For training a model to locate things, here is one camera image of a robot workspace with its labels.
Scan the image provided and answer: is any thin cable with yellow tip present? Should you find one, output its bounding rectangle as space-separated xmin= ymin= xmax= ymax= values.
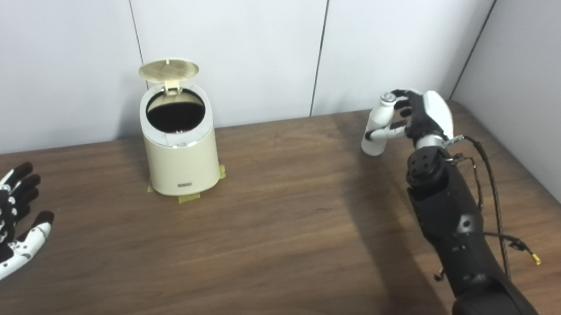
xmin=445 ymin=153 xmax=553 ymax=266

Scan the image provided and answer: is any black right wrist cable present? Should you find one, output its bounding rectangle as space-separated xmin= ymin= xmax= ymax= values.
xmin=433 ymin=134 xmax=525 ymax=279

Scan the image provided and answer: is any cream-colored cylindrical bin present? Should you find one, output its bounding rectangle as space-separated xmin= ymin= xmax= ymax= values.
xmin=131 ymin=79 xmax=230 ymax=201

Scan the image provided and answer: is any small white plastic bottle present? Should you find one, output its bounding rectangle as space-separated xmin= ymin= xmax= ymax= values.
xmin=360 ymin=90 xmax=398 ymax=158

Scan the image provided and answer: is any cream round bin lid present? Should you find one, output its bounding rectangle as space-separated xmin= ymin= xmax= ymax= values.
xmin=137 ymin=55 xmax=201 ymax=98

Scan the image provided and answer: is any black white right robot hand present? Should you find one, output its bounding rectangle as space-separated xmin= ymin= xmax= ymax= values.
xmin=364 ymin=85 xmax=459 ymax=153

